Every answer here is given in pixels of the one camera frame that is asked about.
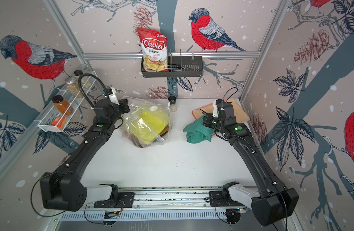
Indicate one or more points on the clear plastic vacuum bag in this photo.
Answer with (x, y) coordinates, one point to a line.
(134, 104)

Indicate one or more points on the black wire wall basket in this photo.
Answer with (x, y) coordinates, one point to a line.
(178, 66)

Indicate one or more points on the tan spice jar silver lid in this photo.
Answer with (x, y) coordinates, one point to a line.
(73, 87)

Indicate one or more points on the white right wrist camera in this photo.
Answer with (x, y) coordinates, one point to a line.
(215, 110)

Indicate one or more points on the brown folded trousers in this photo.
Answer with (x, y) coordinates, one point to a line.
(159, 140)

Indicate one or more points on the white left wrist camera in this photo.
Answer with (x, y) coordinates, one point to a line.
(112, 95)

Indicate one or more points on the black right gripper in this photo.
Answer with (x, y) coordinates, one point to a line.
(205, 119)

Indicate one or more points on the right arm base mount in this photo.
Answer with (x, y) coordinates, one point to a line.
(218, 199)

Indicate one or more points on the orange spice jar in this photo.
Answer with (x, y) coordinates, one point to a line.
(62, 105)

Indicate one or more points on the beige cloth placemat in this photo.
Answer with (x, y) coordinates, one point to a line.
(241, 116)

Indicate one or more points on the green trousers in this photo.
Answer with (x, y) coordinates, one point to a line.
(196, 132)

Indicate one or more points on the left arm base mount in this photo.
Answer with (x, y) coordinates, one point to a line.
(124, 200)

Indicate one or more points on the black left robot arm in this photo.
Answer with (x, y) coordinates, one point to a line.
(62, 189)

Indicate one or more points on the red cassava chips bag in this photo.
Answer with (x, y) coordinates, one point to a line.
(154, 49)

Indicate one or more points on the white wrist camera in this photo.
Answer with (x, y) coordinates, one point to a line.
(112, 95)
(215, 110)

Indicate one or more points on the light spice jar black lid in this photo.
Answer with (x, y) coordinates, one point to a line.
(85, 82)

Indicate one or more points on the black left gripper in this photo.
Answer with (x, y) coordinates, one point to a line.
(122, 105)

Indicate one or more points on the yellow trousers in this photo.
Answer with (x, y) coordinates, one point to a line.
(146, 124)

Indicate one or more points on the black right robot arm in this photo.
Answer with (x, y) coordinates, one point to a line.
(273, 200)

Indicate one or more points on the black lid pepper grinder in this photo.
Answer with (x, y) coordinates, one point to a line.
(172, 103)

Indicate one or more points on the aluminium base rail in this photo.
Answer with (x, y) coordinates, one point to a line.
(173, 198)

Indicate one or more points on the small orange box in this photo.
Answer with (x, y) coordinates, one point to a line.
(59, 122)

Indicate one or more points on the clear acrylic spice shelf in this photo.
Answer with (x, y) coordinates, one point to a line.
(45, 123)

